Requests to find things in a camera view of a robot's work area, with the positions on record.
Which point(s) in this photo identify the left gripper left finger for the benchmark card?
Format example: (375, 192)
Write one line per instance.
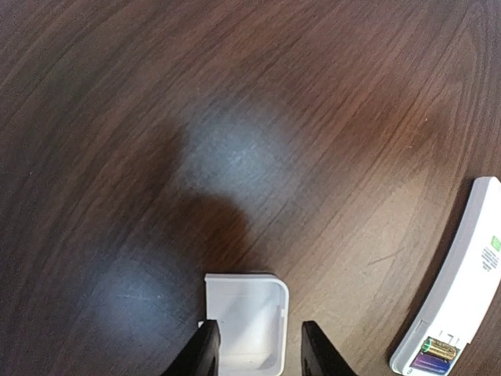
(200, 355)

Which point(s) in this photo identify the purple AAA battery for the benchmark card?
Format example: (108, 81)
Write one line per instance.
(431, 364)

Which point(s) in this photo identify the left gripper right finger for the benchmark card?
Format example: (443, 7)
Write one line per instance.
(318, 355)

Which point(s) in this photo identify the gold AAA battery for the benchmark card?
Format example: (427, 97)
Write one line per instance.
(438, 349)

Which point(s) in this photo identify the white remote control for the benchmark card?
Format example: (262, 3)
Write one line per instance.
(465, 285)

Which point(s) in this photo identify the white battery cover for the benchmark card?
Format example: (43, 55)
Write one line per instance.
(252, 314)

